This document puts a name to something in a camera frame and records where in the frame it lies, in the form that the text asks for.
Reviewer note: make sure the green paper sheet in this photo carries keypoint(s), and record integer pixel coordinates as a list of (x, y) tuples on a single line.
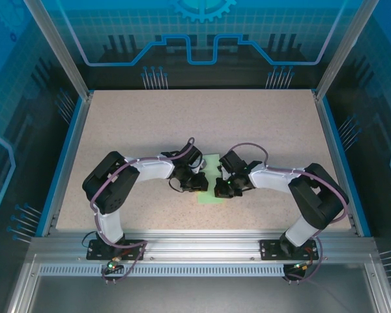
[(211, 161)]

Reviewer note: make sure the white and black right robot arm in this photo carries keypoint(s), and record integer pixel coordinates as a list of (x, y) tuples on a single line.
[(319, 195)]

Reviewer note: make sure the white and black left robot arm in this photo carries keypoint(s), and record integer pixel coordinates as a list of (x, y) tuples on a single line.
[(117, 192)]

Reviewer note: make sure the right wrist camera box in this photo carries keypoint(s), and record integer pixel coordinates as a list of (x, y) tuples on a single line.
[(219, 169)]

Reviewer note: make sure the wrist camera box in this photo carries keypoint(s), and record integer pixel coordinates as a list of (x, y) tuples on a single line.
[(219, 169), (199, 164)]

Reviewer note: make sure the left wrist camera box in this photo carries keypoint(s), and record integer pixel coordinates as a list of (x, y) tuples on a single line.
[(199, 164)]

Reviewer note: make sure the aluminium mounting rail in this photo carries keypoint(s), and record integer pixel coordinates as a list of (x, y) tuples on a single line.
[(198, 243)]

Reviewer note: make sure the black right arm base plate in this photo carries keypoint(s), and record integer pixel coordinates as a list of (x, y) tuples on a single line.
[(270, 249)]

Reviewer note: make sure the aluminium side frame rail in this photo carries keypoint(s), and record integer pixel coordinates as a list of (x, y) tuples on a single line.
[(331, 143), (74, 143)]

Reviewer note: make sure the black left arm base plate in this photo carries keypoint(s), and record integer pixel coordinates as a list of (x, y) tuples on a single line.
[(97, 251)]

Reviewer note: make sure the aluminium frame post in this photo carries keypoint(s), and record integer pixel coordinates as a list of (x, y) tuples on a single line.
[(345, 49), (62, 52)]

